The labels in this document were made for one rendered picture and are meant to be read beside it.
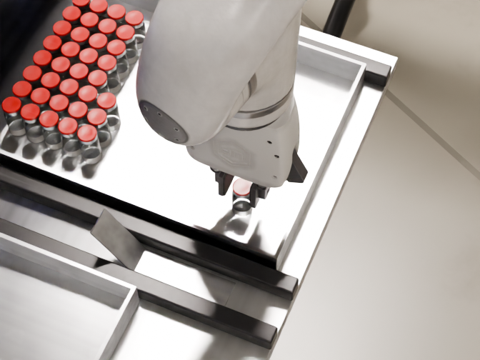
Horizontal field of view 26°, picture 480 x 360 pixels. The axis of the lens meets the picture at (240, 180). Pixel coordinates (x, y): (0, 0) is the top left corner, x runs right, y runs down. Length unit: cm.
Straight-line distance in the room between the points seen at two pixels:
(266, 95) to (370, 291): 122
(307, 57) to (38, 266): 38
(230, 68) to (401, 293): 137
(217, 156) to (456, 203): 123
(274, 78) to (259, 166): 14
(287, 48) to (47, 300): 39
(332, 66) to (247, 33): 49
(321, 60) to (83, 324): 40
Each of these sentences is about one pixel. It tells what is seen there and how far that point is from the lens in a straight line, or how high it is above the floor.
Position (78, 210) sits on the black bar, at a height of 90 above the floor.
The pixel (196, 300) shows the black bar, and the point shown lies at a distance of 102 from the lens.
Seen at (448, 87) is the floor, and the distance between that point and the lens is 230.
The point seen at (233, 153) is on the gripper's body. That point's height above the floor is 103.
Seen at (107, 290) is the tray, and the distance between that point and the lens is 105.
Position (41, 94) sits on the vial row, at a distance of 113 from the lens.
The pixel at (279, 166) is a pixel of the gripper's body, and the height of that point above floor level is 103.
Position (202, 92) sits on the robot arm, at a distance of 72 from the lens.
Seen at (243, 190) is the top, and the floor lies 93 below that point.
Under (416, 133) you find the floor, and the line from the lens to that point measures 222.
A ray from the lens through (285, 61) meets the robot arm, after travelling 83.
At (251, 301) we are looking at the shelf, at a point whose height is 88.
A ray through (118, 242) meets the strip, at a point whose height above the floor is 91.
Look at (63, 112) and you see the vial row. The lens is 112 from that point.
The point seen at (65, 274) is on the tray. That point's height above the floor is 88.
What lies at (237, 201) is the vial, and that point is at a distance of 106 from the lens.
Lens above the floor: 183
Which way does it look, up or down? 59 degrees down
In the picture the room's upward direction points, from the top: straight up
